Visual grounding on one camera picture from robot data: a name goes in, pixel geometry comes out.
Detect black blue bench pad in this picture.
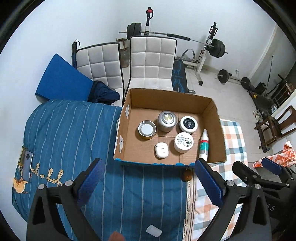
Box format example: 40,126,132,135
171,59,188,93

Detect white small plastic bottle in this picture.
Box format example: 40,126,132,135
146,225,162,237

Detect orange white cloth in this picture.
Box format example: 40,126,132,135
252,141,296,168

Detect plaid checkered quilt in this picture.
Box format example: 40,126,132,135
184,119,248,241

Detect white jar green logo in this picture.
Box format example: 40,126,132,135
174,132,194,154

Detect cardboard box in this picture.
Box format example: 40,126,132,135
113,88,226,166

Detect left white quilted chair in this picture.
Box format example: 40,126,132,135
72,42,125,106

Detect white weight bench rack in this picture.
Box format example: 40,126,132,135
177,22,218,86

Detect white quilted chair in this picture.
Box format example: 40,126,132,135
72,42,125,106
126,36,178,91

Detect silver metal tin can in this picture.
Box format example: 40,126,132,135
158,110,177,133

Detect white earbuds case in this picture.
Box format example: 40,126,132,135
154,142,169,159

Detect floor barbell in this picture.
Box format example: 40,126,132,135
217,69,251,90

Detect white jar black label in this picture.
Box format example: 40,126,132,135
179,115,198,134

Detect dark wooden chair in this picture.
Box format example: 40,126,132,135
254,105,295,153

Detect white spray bottle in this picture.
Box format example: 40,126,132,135
199,129,209,162

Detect brown walnut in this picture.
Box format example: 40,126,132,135
181,169,193,182

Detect dark blue clothing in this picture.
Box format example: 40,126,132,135
88,81,120,105

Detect blue foam mat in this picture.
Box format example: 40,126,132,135
35,54,93,101

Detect blue striped quilt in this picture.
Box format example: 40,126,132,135
13,100,188,240

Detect right white quilted chair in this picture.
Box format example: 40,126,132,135
126,36,178,91

